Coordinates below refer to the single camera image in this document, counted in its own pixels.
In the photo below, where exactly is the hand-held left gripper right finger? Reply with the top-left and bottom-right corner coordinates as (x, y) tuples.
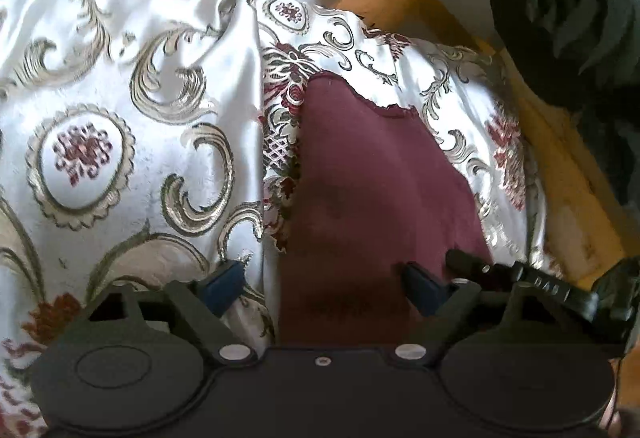
(394, 261), (533, 365)

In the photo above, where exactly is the maroon knit garment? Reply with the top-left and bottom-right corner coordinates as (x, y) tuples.
(277, 70), (495, 350)

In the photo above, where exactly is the black hanging jacket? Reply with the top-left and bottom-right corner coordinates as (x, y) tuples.
(490, 0), (640, 216)

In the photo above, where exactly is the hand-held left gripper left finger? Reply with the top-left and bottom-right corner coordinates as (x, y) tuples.
(60, 260), (257, 365)

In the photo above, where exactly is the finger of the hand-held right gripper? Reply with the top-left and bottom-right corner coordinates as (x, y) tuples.
(445, 249), (525, 283)

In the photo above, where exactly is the white floral bedspread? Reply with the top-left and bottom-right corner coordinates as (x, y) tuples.
(0, 0), (568, 438)

